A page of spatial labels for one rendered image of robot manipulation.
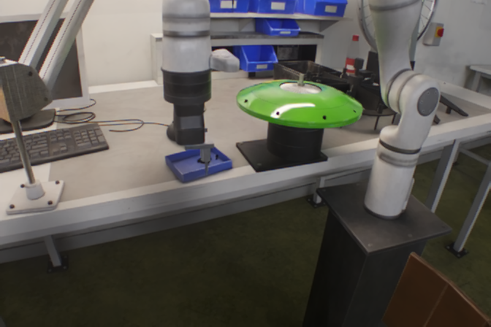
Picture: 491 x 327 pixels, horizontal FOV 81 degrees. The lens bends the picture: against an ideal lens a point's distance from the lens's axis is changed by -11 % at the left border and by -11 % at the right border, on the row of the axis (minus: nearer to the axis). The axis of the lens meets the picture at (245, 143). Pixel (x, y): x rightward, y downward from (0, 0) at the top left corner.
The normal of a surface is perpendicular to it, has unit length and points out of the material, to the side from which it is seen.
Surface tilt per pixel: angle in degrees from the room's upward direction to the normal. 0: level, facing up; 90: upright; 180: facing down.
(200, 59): 90
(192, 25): 90
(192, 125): 70
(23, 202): 0
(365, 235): 0
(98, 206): 90
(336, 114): 24
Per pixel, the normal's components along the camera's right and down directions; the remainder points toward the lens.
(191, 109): 0.25, 0.59
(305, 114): 0.01, -0.65
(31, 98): 0.86, 0.26
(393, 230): 0.04, -0.90
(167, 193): 0.41, 0.41
